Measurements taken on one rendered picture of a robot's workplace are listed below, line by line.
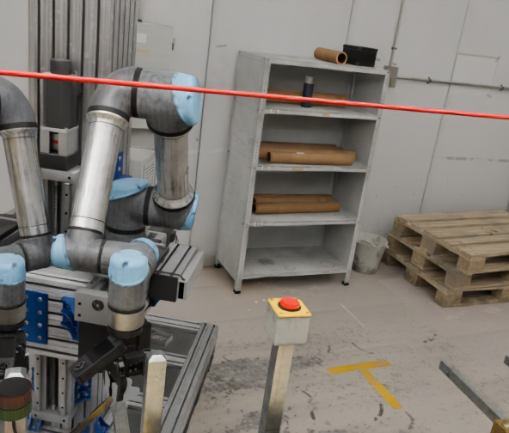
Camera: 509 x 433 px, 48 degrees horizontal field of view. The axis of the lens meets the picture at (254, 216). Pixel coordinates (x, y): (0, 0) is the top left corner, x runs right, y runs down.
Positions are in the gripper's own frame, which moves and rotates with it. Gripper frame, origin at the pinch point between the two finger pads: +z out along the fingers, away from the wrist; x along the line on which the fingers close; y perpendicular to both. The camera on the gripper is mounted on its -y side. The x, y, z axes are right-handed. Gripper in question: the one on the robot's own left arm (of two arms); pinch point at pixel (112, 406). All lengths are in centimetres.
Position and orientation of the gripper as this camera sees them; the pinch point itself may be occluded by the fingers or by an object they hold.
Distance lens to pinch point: 132.7
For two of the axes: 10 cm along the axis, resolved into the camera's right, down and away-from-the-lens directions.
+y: 7.9, -1.1, 6.0
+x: -6.0, -3.3, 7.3
